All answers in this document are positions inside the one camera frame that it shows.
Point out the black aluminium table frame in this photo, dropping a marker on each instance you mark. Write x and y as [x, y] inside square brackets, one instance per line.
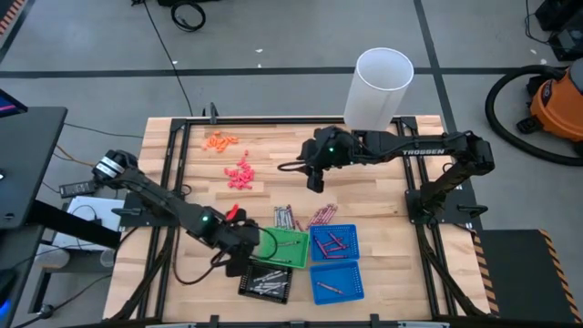
[273, 120]

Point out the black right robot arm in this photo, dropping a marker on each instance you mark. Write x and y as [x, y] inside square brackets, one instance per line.
[410, 150]

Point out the green plastic basket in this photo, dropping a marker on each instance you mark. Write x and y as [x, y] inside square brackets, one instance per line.
[296, 253]

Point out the black equipment case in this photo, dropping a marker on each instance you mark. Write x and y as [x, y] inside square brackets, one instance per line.
[565, 41]

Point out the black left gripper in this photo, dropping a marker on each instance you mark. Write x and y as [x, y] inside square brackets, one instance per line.
[239, 237]

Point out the blue plastic basket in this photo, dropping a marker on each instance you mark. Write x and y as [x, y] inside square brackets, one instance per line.
[346, 273]
[351, 255]

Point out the black desk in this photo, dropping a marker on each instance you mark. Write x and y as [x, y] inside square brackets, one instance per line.
[32, 159]

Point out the black plastic basket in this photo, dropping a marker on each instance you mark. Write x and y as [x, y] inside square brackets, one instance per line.
[255, 298]

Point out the black power plug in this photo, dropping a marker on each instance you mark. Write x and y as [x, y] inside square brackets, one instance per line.
[45, 311]

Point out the black clamp lever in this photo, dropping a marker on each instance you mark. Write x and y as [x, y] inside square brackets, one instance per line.
[127, 212]
[471, 209]

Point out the monitor screen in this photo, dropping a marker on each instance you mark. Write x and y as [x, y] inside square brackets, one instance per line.
[9, 107]

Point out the orange shop vacuum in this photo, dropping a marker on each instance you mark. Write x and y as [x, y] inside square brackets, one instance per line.
[558, 105]
[489, 109]

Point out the black hazard-striped mat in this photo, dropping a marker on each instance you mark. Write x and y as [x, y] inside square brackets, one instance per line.
[524, 273]

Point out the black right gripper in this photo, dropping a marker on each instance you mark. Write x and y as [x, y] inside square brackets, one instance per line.
[325, 148]

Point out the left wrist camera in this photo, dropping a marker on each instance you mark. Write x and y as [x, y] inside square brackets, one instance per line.
[242, 215]

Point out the hazard-striped floor strip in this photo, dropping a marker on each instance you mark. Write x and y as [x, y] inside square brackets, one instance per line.
[7, 18]

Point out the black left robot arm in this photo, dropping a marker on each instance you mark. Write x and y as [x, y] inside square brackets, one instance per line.
[159, 196]

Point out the white box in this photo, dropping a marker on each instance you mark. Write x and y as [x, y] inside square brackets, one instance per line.
[107, 214]

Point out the clear plastic cup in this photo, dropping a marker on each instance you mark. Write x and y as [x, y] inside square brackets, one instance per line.
[108, 257]

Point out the red plastic tab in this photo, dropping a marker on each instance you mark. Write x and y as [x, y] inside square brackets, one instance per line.
[232, 212]

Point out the black power adapter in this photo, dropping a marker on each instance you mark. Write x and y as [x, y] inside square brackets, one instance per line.
[77, 188]

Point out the white round container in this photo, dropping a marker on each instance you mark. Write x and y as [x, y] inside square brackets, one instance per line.
[50, 257]

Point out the white shade table lamp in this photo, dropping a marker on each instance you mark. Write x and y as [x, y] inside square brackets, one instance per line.
[378, 91]

